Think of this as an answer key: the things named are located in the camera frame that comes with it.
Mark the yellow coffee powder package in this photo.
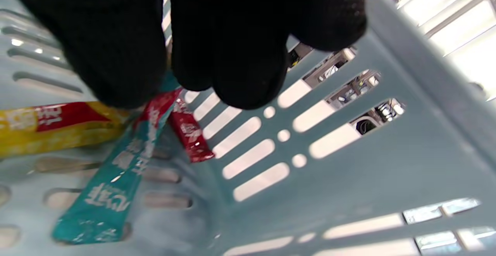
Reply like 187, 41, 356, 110
0, 101, 130, 159

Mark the light blue plastic basket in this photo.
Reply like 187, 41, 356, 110
0, 0, 496, 256

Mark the person's right hand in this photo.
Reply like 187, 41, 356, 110
0, 0, 369, 111

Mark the red coffee powder package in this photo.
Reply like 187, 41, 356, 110
169, 99, 216, 164
134, 88, 183, 132

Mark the teal coffee powder package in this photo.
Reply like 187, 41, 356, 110
52, 74, 183, 246

